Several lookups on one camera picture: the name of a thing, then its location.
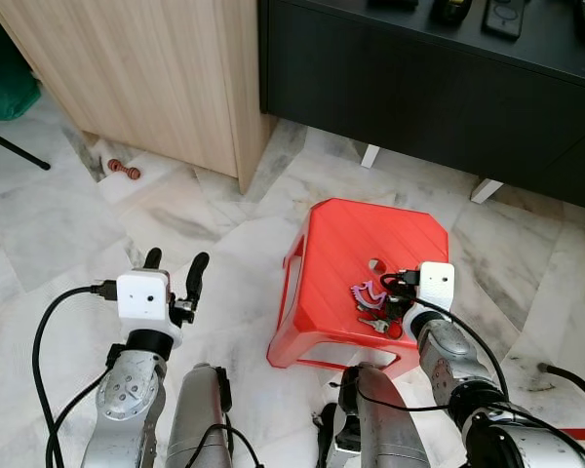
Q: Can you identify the key bunch with pink tags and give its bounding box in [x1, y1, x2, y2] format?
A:
[349, 280, 408, 340]

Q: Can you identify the red plastic stool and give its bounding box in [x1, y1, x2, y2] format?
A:
[266, 198, 451, 380]

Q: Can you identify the small red chess piece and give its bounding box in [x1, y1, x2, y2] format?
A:
[106, 159, 142, 181]

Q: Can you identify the silver left robot leg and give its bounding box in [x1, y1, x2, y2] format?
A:
[166, 364, 237, 468]

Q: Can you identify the thin black rod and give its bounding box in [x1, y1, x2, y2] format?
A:
[0, 124, 53, 172]

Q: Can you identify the light wooden cabinet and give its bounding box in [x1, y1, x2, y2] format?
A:
[0, 0, 279, 194]

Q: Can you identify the black media console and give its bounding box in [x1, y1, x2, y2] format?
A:
[257, 0, 585, 214]

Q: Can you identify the green bag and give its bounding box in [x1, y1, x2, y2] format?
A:
[0, 18, 42, 123]

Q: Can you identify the small black rounded gadget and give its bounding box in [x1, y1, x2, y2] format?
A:
[430, 0, 472, 27]

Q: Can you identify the flat black device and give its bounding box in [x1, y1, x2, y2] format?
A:
[366, 0, 420, 13]

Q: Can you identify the black rectangular case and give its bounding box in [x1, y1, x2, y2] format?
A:
[482, 0, 528, 41]

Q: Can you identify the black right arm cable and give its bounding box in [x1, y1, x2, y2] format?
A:
[380, 271, 513, 401]

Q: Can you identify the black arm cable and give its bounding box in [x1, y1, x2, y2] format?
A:
[380, 271, 513, 401]
[31, 281, 120, 468]

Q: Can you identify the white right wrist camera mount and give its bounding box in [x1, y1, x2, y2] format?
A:
[405, 261, 457, 332]

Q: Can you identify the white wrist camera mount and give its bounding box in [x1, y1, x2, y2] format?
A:
[116, 270, 183, 349]
[405, 261, 457, 332]

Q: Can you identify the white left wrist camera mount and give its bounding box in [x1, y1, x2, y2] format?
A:
[116, 270, 183, 349]

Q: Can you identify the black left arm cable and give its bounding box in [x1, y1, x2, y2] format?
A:
[31, 281, 120, 468]

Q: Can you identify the black floor cable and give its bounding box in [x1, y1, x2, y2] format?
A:
[537, 363, 585, 408]

